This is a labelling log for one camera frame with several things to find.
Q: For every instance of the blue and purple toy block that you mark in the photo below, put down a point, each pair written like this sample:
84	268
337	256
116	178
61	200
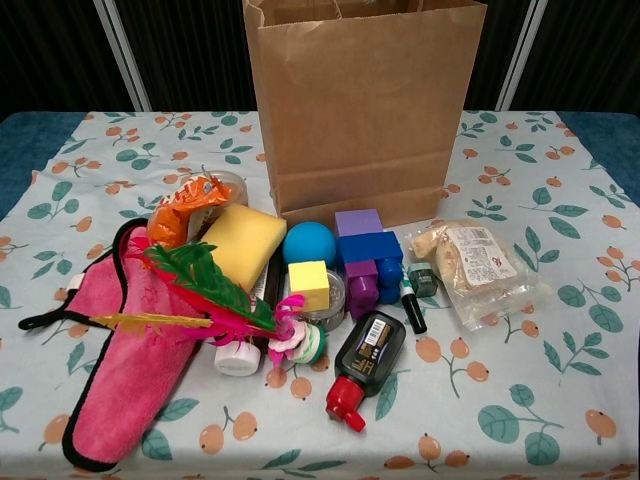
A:
370	247

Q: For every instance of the bagged bread snack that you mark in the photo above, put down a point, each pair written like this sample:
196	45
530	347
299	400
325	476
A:
475	260

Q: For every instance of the brown paper bag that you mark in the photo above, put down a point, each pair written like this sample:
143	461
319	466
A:
370	125

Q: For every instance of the blue ball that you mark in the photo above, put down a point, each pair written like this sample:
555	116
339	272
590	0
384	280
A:
307	242

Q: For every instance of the light purple cube block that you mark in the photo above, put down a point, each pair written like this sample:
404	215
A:
357	222

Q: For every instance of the yellow foam cube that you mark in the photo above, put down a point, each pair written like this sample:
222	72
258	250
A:
307	282

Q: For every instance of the clear round pin container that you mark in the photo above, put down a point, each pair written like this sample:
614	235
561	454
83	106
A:
336	295

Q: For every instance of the dark slim box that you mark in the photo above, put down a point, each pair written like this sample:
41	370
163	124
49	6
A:
275	290

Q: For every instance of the yellow sponge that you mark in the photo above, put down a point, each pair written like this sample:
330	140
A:
240	245

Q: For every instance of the clear round plastic tub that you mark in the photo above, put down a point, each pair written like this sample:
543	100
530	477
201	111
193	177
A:
235	182

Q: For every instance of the small green jar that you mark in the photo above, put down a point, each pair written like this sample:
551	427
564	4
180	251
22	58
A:
424	282

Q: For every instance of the black ink bottle red cap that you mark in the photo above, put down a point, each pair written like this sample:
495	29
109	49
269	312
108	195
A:
370	345

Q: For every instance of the colourful feather shuttlecock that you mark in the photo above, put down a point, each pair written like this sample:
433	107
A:
210	280

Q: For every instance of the black and white marker pen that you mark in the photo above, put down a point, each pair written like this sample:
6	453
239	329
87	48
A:
415	317

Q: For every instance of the white bottle cap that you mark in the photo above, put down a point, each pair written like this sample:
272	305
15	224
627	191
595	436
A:
235	361

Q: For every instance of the orange snack packet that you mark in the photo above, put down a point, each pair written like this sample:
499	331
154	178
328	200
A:
167	225

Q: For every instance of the floral print tablecloth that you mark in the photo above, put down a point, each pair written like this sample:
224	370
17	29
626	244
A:
500	375

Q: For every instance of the black ribbed partition panel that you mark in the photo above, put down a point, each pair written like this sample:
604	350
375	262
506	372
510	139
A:
50	50
590	50
505	50
200	50

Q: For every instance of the pink towel with black trim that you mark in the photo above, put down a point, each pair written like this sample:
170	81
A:
125	380

